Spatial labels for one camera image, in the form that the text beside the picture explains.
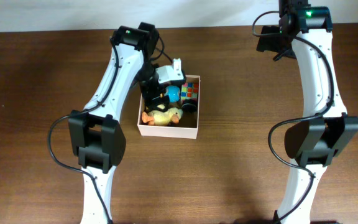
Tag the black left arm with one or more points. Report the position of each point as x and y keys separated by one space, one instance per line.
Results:
x=96 y=135

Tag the yellow plush duck toy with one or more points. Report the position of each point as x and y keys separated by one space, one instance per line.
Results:
x=159 y=118

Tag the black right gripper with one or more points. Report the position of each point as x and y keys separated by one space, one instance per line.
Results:
x=266 y=43

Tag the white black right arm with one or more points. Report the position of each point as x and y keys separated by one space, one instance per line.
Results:
x=305 y=33

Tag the black round lid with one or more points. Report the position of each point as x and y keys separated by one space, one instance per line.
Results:
x=189 y=106

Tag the yellow grey toy truck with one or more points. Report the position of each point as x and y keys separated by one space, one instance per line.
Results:
x=160 y=107

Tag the colourful puzzle cube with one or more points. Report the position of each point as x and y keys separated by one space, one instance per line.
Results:
x=189 y=91

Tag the blue toy ball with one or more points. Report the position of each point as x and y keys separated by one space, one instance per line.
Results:
x=173 y=92

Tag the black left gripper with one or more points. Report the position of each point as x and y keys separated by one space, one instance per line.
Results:
x=150 y=95

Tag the pink cardboard box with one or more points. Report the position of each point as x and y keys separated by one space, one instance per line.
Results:
x=187 y=127

